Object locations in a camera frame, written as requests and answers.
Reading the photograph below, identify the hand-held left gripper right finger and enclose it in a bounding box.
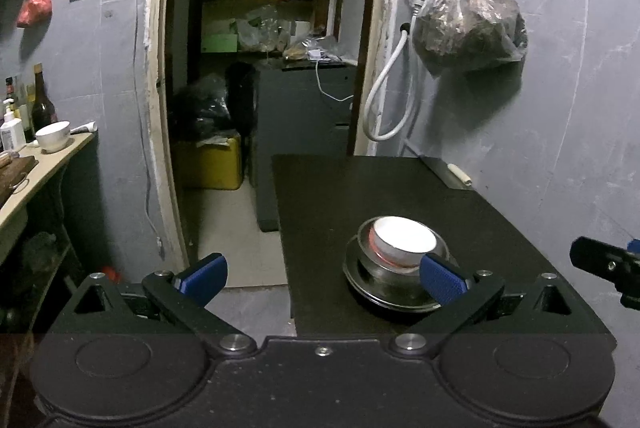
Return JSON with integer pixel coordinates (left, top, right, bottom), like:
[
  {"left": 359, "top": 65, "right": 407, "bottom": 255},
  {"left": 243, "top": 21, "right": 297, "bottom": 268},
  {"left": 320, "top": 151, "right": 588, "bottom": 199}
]
[{"left": 390, "top": 253, "right": 601, "bottom": 356}]

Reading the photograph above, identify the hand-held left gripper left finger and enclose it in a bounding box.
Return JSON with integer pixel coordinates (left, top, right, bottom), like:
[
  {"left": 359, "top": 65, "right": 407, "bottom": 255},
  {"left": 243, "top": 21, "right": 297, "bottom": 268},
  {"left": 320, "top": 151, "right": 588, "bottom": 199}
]
[{"left": 60, "top": 253, "right": 256, "bottom": 356}]

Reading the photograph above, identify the large steel plate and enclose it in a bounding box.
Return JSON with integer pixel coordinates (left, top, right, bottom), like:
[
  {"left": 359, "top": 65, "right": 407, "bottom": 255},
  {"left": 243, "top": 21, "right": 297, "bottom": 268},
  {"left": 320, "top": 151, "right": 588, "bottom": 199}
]
[{"left": 342, "top": 233, "right": 459, "bottom": 314}]

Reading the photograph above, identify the steel bowl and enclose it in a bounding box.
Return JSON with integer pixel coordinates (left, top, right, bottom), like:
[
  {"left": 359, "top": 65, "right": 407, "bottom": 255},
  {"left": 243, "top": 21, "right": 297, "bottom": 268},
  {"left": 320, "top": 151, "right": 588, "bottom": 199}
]
[{"left": 357, "top": 216, "right": 452, "bottom": 291}]

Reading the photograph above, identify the cream rolled cloth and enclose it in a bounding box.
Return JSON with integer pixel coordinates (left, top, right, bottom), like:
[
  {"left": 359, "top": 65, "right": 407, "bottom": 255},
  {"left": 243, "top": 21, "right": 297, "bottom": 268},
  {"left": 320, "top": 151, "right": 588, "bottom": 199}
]
[{"left": 447, "top": 163, "right": 474, "bottom": 188}]

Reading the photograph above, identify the steel cleaver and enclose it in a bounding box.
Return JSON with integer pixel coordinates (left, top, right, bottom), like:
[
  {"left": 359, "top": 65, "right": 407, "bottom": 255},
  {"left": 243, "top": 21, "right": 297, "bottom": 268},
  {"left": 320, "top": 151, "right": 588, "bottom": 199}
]
[{"left": 424, "top": 156, "right": 474, "bottom": 190}]

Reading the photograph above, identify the grey cabinet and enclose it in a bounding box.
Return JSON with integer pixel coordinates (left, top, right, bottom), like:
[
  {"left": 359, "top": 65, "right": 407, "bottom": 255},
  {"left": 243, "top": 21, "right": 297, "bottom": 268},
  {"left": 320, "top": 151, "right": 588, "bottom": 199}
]
[{"left": 249, "top": 59, "right": 359, "bottom": 232}]

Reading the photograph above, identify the beige counter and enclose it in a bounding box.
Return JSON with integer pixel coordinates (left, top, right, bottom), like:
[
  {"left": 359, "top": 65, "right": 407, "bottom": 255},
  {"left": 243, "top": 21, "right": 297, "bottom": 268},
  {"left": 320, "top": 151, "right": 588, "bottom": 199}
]
[{"left": 0, "top": 132, "right": 97, "bottom": 240}]

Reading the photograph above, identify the white bowl with foot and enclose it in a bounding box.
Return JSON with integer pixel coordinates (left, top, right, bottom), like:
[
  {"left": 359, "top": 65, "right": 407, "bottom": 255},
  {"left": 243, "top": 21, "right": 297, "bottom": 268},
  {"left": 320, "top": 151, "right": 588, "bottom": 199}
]
[{"left": 35, "top": 121, "right": 72, "bottom": 154}]

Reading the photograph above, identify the dark glass bottle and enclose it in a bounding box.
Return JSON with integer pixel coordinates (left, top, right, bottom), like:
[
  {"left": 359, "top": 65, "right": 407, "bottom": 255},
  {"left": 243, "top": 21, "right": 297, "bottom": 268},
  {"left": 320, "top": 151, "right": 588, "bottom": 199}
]
[{"left": 30, "top": 63, "right": 59, "bottom": 140}]

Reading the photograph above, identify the green box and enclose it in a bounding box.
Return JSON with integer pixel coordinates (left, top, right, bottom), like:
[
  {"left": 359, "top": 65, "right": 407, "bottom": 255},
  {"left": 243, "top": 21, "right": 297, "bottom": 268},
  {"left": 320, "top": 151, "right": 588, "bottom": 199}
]
[{"left": 202, "top": 33, "right": 239, "bottom": 54}]

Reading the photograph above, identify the white pump bottle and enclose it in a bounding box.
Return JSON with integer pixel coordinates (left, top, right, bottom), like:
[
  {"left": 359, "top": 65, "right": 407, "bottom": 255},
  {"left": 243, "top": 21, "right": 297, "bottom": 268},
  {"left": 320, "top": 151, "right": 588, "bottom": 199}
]
[{"left": 0, "top": 98, "right": 27, "bottom": 152}]

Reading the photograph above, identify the crumpled clear plastic bag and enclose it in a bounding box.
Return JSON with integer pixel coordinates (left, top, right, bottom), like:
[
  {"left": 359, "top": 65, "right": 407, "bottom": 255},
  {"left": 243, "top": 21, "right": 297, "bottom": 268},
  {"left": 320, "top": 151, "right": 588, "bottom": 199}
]
[{"left": 236, "top": 4, "right": 292, "bottom": 52}]

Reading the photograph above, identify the clear bag of dried goods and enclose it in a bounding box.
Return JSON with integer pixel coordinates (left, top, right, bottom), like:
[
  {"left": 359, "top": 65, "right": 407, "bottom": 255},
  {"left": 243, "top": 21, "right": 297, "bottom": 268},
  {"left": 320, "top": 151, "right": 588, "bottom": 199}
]
[{"left": 412, "top": 0, "right": 529, "bottom": 77}]

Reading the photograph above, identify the white wall cable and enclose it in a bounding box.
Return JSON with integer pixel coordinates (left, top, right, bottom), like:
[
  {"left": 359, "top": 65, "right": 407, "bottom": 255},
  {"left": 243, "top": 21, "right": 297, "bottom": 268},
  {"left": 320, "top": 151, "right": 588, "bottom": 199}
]
[{"left": 133, "top": 0, "right": 164, "bottom": 260}]

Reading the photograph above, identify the white hose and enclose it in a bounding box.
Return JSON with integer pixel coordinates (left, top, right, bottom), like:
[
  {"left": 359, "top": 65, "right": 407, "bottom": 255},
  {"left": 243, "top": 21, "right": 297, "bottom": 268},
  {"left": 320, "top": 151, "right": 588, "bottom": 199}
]
[{"left": 362, "top": 22, "right": 427, "bottom": 142}]

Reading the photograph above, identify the white charger cable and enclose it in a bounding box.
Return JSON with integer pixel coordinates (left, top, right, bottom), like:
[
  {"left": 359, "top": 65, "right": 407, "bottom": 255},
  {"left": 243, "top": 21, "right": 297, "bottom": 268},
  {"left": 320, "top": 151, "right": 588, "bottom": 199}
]
[{"left": 314, "top": 58, "right": 356, "bottom": 103}]

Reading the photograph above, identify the worn door frame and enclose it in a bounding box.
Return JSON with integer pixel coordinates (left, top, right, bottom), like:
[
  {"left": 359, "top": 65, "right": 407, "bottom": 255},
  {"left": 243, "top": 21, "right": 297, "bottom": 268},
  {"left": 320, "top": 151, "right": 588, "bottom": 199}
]
[{"left": 141, "top": 0, "right": 407, "bottom": 270}]

